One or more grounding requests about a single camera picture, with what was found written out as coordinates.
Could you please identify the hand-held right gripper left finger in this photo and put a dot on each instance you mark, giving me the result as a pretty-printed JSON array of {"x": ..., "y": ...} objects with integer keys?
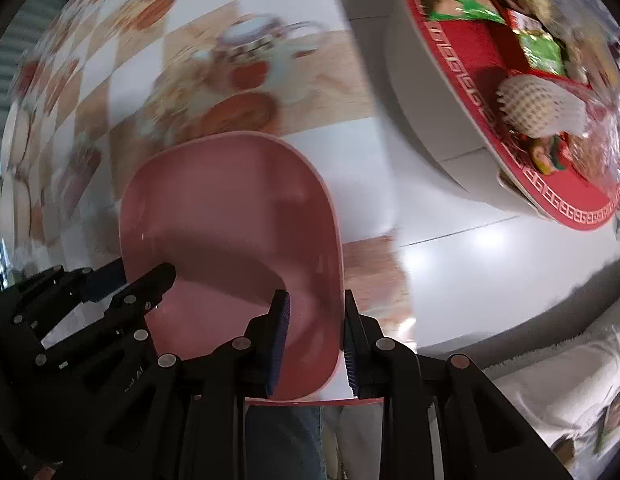
[{"x": 279, "y": 345}]

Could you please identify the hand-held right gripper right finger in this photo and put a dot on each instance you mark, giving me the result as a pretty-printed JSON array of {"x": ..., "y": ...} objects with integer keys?
[{"x": 351, "y": 355}]

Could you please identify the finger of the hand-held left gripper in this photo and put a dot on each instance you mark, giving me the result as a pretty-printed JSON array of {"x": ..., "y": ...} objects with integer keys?
[
  {"x": 107, "y": 280},
  {"x": 157, "y": 280}
]

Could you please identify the pink square plate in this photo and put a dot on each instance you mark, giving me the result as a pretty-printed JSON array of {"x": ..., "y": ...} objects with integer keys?
[{"x": 229, "y": 220}]

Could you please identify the person's blue jeans leg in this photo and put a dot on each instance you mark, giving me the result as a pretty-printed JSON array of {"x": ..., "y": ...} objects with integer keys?
[{"x": 285, "y": 440}]

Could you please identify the white fluffy blanket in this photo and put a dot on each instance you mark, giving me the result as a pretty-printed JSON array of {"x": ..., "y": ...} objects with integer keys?
[{"x": 555, "y": 385}]

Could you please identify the checkered printed tablecloth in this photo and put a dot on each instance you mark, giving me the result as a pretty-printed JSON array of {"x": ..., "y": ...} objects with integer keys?
[{"x": 310, "y": 110}]

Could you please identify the colourful wrapped sweets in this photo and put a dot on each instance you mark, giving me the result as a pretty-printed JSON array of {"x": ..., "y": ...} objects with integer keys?
[{"x": 545, "y": 157}]

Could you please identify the white round stand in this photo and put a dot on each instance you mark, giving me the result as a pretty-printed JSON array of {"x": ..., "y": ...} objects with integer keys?
[{"x": 420, "y": 85}]

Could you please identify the white foam fruit net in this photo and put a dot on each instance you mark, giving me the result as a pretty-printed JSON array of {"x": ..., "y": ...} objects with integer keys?
[{"x": 530, "y": 105}]

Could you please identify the red patterned tray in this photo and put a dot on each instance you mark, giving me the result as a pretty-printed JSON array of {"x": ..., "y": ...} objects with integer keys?
[{"x": 495, "y": 50}]

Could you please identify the clear plastic bag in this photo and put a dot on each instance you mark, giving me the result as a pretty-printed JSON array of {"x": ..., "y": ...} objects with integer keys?
[{"x": 605, "y": 125}]

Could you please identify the small green snack packet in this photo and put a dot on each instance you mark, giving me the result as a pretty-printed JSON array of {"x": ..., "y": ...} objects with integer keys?
[{"x": 540, "y": 52}]

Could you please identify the red snack packet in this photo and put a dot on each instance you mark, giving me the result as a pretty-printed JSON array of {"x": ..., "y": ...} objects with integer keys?
[{"x": 522, "y": 20}]

